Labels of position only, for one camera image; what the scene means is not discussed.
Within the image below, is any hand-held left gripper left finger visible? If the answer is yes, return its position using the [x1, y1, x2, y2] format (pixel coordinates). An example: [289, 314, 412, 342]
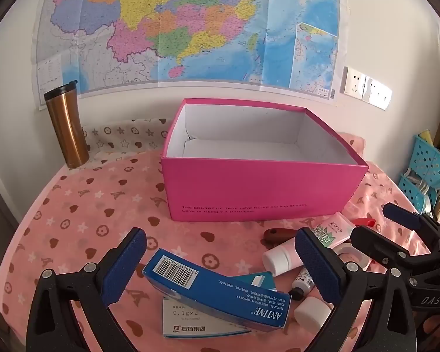
[26, 227, 147, 352]

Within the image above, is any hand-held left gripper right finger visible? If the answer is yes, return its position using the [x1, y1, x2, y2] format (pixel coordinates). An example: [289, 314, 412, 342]
[294, 227, 419, 352]

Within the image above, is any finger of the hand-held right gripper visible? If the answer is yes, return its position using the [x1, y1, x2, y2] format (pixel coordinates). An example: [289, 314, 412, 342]
[382, 202, 440, 251]
[350, 226, 440, 276]

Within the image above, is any white tube with black cap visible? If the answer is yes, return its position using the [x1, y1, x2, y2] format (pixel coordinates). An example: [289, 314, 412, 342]
[288, 266, 316, 301]

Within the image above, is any white tape roll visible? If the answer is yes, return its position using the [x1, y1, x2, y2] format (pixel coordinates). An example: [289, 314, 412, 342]
[332, 244, 373, 270]

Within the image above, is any brown handled tool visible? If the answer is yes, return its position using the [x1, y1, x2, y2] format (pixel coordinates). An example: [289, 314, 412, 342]
[262, 228, 297, 248]

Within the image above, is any white and teal medicine box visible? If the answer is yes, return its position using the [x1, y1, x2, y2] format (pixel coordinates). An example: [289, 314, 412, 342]
[162, 271, 277, 339]

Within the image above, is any pink cardboard box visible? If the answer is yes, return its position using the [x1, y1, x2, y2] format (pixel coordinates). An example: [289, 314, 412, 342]
[160, 98, 369, 221]

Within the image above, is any blue medicine box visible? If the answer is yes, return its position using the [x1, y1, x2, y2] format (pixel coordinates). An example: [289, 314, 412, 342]
[142, 248, 292, 332]

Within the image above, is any blue perforated plastic rack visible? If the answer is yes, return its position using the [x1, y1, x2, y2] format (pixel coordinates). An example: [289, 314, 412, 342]
[399, 135, 440, 213]

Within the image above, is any pink printed blanket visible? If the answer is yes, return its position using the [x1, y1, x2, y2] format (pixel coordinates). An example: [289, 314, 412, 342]
[0, 117, 431, 352]

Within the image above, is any copper travel tumbler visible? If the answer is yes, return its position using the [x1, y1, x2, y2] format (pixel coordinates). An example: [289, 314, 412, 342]
[44, 80, 90, 168]

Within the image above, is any white wall socket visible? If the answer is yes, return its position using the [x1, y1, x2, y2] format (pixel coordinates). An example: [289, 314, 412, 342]
[340, 67, 367, 99]
[363, 75, 393, 110]

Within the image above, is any colourful wall map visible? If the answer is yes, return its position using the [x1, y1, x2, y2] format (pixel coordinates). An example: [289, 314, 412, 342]
[35, 0, 340, 111]

